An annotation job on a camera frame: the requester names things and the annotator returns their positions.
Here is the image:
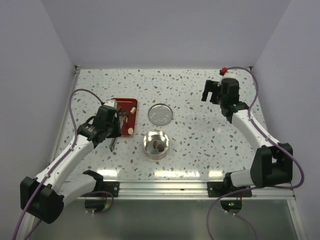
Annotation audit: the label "metal serving tongs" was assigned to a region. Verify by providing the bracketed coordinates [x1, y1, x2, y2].
[109, 110, 129, 152]

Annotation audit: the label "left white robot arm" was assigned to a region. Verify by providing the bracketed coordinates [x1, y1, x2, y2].
[20, 99, 121, 224]

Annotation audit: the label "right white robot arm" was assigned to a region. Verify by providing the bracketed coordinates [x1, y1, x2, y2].
[201, 78, 293, 197]

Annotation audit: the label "red rectangular tray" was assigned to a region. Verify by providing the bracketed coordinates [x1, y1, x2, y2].
[114, 98, 138, 137]

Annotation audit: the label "round silver tin lid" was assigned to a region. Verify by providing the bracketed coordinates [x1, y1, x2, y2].
[147, 103, 173, 126]

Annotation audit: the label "round silver tin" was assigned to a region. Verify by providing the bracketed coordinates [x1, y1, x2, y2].
[142, 130, 170, 160]

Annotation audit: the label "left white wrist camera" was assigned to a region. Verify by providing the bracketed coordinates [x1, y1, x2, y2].
[103, 99, 118, 109]

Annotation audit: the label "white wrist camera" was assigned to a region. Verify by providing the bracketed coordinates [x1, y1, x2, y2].
[219, 67, 236, 81]
[103, 99, 118, 109]

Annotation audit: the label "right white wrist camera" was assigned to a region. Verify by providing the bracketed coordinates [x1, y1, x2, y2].
[219, 67, 236, 81]

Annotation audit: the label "left black base bracket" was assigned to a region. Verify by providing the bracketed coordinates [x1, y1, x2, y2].
[83, 170, 120, 198]

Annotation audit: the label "black base bracket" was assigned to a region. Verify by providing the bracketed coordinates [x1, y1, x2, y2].
[83, 170, 120, 198]
[206, 173, 248, 198]

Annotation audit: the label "right black base bracket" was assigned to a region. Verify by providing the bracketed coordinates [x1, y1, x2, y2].
[206, 173, 248, 198]

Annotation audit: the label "aluminium front rail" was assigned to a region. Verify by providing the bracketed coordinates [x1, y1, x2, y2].
[74, 181, 295, 200]

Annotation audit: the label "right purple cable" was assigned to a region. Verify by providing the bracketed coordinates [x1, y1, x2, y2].
[207, 66, 305, 240]

